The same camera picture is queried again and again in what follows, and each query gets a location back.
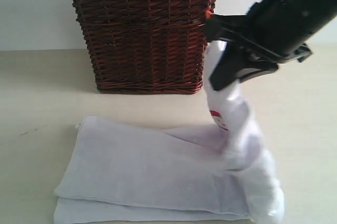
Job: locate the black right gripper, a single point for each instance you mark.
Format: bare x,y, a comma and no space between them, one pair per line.
280,26

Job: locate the white t-shirt red lettering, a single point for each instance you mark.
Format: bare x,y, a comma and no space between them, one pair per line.
219,171

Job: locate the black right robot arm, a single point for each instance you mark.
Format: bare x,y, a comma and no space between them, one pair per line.
323,12

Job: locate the dark red wicker basket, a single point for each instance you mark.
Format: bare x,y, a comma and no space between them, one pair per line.
145,46

